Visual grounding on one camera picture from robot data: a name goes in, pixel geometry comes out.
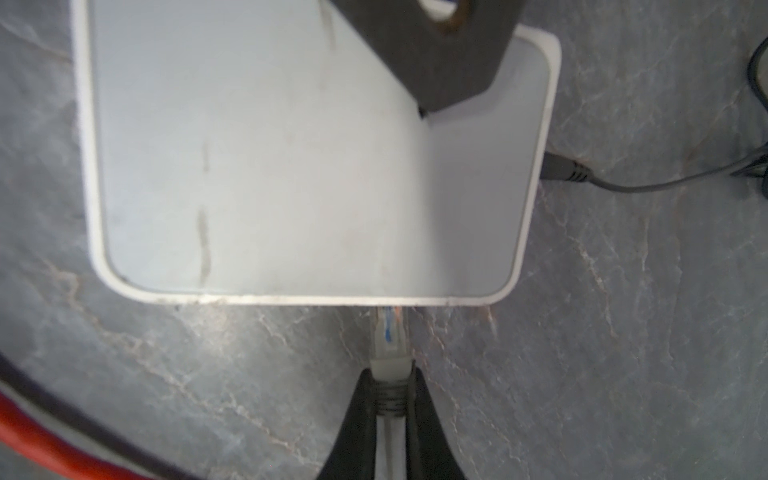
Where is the white network switch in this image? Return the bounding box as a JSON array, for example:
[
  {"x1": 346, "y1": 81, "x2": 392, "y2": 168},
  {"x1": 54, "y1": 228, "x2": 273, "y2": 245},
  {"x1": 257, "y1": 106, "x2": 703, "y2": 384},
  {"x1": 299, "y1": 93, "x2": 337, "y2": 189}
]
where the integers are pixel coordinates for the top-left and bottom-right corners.
[{"x1": 70, "y1": 1, "x2": 562, "y2": 306}]

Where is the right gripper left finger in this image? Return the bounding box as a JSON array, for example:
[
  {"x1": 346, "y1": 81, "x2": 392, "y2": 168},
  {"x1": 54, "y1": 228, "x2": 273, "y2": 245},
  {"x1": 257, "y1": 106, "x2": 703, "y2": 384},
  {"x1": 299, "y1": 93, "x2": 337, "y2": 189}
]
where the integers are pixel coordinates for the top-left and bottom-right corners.
[{"x1": 316, "y1": 369, "x2": 377, "y2": 480}]

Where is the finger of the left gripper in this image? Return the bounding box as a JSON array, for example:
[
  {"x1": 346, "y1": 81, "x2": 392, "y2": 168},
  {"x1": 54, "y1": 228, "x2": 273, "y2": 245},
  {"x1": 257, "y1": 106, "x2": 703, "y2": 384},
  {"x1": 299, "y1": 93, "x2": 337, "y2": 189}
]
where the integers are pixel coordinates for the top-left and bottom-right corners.
[{"x1": 333, "y1": 0, "x2": 526, "y2": 113}]

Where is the red ethernet cable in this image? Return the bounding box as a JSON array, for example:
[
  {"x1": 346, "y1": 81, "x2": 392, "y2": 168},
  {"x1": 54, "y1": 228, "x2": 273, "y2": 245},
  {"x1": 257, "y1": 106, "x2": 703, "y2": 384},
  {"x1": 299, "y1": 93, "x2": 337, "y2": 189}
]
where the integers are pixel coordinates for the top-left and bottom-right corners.
[{"x1": 0, "y1": 389, "x2": 151, "y2": 480}]

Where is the black thin power cable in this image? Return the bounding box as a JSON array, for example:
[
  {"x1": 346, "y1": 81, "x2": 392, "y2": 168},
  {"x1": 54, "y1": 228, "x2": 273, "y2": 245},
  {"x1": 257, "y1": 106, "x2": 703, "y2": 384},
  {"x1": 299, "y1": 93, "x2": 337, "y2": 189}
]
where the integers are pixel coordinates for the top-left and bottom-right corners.
[{"x1": 539, "y1": 35, "x2": 768, "y2": 199}]

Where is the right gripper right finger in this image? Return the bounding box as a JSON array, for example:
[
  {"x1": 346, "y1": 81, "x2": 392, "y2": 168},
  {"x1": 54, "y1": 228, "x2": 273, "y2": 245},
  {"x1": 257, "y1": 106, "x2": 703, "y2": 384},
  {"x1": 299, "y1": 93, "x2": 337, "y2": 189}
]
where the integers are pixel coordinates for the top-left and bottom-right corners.
[{"x1": 405, "y1": 367, "x2": 466, "y2": 480}]

